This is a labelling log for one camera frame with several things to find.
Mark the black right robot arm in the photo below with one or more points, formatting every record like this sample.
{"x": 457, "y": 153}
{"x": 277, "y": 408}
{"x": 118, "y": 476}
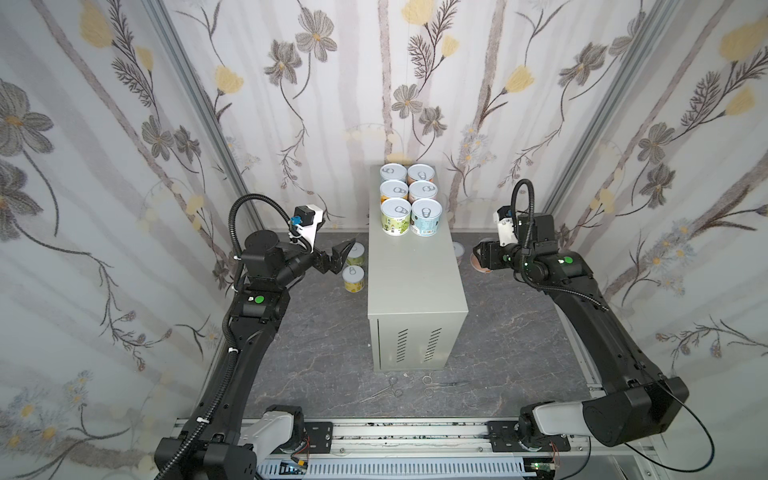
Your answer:
{"x": 638, "y": 399}

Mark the right steel scissors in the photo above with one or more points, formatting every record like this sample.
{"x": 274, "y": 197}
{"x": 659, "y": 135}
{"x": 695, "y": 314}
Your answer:
{"x": 431, "y": 385}

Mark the grey metal cabinet box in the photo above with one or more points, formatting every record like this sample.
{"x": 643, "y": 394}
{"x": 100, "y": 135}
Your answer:
{"x": 416, "y": 301}

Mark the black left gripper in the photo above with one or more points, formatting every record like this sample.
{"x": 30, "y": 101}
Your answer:
{"x": 321, "y": 260}

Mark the pink labelled can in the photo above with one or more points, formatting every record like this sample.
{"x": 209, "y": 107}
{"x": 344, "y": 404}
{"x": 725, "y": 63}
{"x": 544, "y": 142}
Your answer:
{"x": 422, "y": 189}

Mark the yellow labelled can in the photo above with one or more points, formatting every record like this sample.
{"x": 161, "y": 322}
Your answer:
{"x": 391, "y": 189}

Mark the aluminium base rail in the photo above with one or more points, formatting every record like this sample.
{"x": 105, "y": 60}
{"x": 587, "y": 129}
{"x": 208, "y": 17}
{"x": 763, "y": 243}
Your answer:
{"x": 447, "y": 448}

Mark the left steel scissors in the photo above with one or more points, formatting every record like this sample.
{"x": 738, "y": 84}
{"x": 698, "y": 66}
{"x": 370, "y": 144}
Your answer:
{"x": 391, "y": 389}

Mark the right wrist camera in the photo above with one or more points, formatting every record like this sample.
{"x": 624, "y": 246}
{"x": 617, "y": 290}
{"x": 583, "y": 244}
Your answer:
{"x": 505, "y": 218}

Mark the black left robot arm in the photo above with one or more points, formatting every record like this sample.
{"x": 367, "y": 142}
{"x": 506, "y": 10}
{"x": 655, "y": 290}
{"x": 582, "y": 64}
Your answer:
{"x": 240, "y": 348}

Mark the can beside cabinet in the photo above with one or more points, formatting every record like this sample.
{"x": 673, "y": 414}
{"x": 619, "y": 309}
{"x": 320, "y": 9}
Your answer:
{"x": 356, "y": 256}
{"x": 354, "y": 278}

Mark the brown labelled can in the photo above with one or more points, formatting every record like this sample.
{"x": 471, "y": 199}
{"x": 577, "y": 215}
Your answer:
{"x": 474, "y": 261}

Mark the orange labelled can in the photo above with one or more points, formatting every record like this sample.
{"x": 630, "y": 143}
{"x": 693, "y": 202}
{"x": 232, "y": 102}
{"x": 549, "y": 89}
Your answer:
{"x": 420, "y": 172}

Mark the steel scissors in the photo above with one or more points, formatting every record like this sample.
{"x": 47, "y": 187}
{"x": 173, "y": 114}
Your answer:
{"x": 391, "y": 389}
{"x": 431, "y": 385}

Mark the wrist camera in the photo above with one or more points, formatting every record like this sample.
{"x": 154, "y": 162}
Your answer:
{"x": 505, "y": 218}
{"x": 305, "y": 223}

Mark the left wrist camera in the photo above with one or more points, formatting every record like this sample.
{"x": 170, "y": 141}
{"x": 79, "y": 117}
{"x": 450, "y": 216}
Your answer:
{"x": 305, "y": 223}

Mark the teal labelled can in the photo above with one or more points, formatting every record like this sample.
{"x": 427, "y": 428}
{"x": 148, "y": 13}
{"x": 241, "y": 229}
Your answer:
{"x": 393, "y": 171}

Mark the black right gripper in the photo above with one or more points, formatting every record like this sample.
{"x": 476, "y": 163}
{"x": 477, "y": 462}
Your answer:
{"x": 486, "y": 255}

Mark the rear can beside cabinet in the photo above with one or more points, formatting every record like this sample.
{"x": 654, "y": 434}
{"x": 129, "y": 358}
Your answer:
{"x": 356, "y": 256}

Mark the front can beside cabinet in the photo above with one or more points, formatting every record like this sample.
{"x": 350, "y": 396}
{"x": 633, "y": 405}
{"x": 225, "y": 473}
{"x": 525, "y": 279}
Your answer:
{"x": 354, "y": 278}

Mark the pink brown can rear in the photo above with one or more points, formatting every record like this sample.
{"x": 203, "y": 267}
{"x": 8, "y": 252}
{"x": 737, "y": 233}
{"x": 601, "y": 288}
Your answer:
{"x": 459, "y": 251}

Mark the pale teal can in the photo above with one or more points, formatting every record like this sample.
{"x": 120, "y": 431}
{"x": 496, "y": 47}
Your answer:
{"x": 425, "y": 217}

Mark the green labelled can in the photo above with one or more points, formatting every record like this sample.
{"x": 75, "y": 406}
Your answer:
{"x": 395, "y": 216}

